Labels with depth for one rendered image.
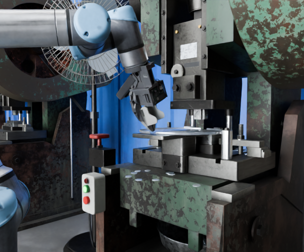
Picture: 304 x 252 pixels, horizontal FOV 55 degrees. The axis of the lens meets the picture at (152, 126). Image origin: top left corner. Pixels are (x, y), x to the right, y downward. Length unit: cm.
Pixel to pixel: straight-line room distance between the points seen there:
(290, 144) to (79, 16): 90
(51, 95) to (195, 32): 136
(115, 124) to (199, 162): 233
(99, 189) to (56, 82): 128
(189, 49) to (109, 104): 226
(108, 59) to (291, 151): 108
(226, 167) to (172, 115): 176
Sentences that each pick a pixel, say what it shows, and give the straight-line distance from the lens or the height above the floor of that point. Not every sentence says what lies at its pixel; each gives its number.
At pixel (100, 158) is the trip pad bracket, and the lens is 114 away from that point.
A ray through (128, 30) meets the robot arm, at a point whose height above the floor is 106.
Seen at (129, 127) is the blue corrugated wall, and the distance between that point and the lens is 305.
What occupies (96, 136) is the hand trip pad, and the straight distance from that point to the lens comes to 115.
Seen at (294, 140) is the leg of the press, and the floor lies 74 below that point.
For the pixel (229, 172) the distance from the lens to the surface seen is 91.
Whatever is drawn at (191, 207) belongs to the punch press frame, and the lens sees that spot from 90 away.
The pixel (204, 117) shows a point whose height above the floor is 83.
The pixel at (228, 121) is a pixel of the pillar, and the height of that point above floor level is 81.
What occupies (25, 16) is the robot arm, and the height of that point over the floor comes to 104.
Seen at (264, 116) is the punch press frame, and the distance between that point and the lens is 119.
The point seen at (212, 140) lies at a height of 75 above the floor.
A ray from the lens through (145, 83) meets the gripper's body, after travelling 82.
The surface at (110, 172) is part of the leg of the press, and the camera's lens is 109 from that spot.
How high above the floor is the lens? 85
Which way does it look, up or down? 3 degrees down
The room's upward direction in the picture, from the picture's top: straight up
